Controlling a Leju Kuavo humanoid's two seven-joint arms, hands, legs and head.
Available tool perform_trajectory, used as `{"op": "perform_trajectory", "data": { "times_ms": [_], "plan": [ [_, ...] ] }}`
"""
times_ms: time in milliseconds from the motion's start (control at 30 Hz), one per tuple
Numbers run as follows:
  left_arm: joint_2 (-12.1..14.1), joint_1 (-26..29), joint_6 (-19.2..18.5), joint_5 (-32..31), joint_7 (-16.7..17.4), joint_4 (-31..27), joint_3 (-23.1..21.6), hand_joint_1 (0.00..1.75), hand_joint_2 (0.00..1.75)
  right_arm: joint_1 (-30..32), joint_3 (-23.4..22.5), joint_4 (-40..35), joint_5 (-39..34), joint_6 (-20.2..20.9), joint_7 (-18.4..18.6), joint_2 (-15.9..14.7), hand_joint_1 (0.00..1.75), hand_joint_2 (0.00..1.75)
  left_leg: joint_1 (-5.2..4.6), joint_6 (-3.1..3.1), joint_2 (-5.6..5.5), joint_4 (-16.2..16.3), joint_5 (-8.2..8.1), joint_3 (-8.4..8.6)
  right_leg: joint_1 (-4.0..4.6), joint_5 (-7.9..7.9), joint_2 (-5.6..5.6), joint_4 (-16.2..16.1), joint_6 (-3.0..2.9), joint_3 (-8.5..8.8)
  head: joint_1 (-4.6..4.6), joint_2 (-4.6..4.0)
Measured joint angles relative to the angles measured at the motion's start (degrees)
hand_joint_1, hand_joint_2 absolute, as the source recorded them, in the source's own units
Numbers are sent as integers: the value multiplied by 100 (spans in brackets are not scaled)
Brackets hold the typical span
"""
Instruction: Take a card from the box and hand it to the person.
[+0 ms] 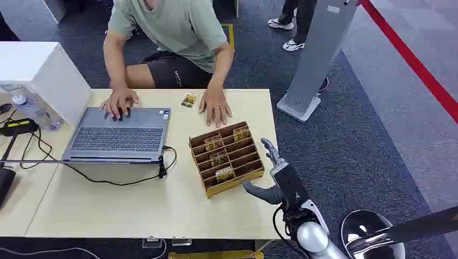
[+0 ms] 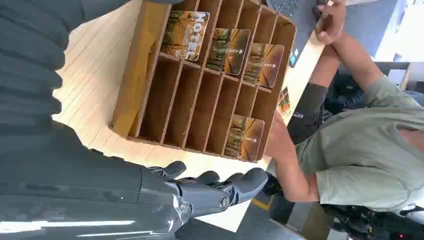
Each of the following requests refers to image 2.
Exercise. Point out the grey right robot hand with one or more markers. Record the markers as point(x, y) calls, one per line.
point(99, 185)

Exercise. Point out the wooden card sorting box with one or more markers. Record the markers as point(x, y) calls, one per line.
point(185, 99)

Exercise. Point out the ribbed grey right arm sleeve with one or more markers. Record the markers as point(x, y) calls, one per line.
point(30, 59)

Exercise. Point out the dark laptop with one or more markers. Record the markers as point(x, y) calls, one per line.
point(299, 23)

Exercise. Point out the black bag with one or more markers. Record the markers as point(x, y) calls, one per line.
point(348, 94)

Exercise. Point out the person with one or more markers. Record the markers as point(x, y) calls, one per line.
point(364, 149)

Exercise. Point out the black office chair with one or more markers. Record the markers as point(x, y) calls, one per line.
point(371, 222)

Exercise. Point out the person's right hand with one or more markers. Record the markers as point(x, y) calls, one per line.
point(331, 20)

